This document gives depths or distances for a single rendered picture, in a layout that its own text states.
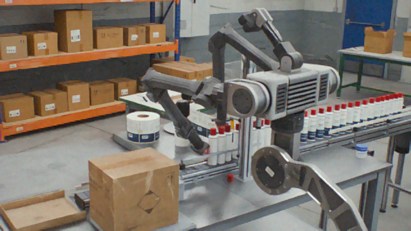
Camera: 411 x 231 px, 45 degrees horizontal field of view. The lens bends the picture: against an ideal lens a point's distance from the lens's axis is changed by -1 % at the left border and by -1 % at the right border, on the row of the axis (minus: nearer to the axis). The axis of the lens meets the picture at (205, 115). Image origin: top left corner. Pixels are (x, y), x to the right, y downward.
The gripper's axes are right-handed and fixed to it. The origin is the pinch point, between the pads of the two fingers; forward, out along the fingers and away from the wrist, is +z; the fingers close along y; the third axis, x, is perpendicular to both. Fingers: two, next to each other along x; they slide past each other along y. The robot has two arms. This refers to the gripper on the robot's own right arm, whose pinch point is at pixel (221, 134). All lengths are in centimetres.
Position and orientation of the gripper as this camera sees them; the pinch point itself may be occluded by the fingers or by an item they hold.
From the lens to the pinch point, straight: 279.2
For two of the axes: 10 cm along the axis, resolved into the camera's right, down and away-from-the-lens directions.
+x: 6.0, 2.4, -7.7
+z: -0.3, 9.6, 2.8
